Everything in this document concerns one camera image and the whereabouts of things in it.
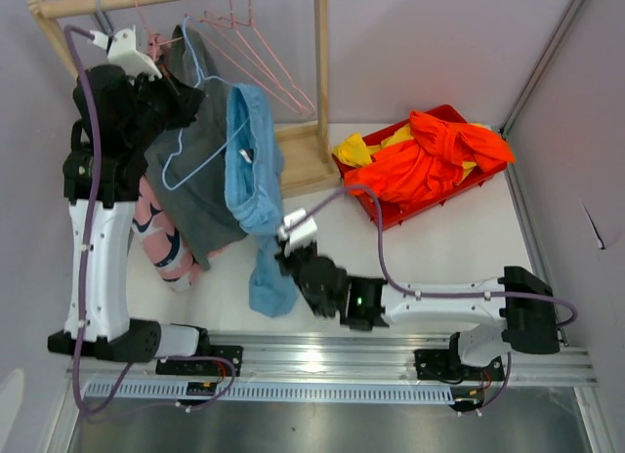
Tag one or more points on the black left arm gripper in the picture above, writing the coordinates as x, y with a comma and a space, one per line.
186, 101

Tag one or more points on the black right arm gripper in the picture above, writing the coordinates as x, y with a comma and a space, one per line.
284, 260

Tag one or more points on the pink hanger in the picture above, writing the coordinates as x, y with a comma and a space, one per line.
263, 57
244, 57
158, 46

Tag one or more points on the grey shorts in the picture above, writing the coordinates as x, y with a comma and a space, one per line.
191, 162

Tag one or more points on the light blue shorts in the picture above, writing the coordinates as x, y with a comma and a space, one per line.
254, 163

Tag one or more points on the pink patterned shorts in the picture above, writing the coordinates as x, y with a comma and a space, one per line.
178, 244

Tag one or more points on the yellow shorts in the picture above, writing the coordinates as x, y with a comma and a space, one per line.
355, 152

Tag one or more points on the orange shorts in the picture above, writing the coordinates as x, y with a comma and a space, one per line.
424, 158

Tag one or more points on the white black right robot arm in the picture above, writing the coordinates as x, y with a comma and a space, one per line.
510, 313

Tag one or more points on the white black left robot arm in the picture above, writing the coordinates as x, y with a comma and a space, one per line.
120, 117

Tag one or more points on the red plastic tray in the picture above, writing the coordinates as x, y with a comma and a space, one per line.
389, 214

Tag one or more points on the wooden clothes rack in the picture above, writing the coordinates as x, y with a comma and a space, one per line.
308, 164

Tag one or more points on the aluminium corner profile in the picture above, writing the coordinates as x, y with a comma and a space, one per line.
572, 12

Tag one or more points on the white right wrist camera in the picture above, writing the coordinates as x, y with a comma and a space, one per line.
297, 230

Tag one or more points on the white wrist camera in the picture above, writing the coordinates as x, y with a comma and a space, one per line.
297, 230
122, 50

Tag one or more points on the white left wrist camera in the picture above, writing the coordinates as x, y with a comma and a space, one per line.
122, 50

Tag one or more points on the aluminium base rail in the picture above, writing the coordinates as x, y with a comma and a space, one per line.
384, 359

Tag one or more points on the white cable duct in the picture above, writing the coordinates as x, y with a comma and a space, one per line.
296, 392

